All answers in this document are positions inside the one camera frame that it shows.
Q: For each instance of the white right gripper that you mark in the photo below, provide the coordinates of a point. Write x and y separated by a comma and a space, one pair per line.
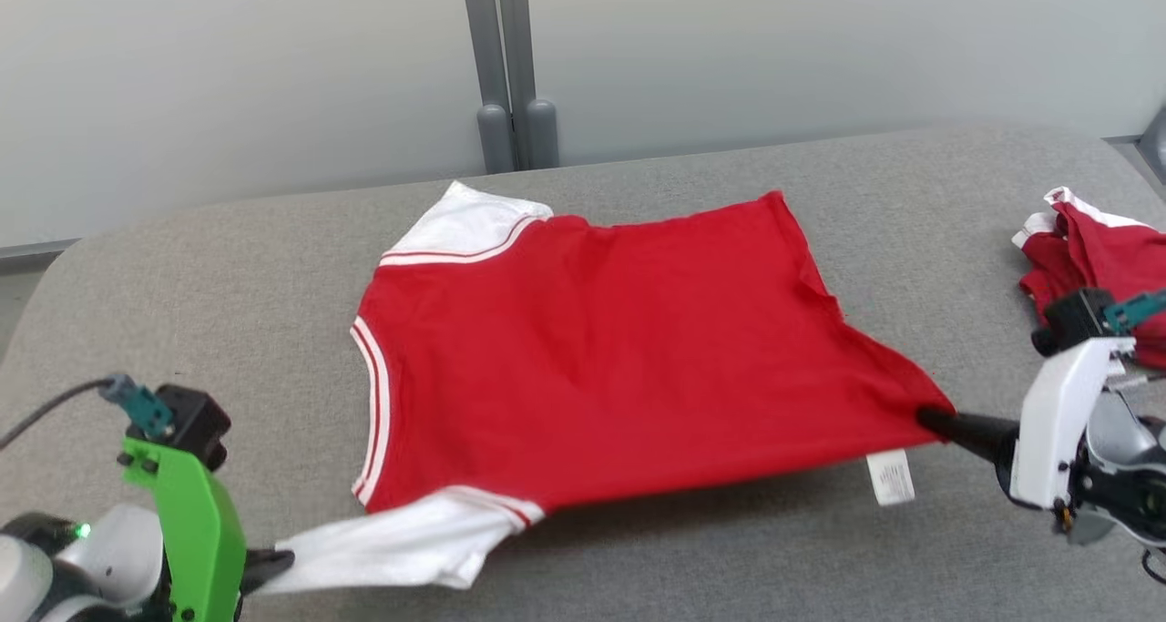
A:
1057, 422

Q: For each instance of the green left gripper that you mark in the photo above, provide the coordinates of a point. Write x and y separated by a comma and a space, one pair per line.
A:
200, 549

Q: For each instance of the red shirt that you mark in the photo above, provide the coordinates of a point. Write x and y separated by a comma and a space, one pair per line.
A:
1111, 249

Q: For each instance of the red and white jersey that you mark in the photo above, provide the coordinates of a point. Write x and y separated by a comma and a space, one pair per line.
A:
619, 358

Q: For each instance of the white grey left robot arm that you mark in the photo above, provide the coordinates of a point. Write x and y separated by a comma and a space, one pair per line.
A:
109, 549

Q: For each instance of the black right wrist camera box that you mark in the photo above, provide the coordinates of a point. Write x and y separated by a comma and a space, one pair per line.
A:
1075, 321

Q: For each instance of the grey metal corner frame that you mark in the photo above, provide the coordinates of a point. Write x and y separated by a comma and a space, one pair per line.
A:
1155, 144

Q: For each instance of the grey partition base rail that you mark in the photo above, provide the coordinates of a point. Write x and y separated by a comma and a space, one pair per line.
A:
36, 249

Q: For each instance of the grey partition post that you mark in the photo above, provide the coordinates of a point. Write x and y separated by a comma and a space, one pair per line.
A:
496, 139
542, 135

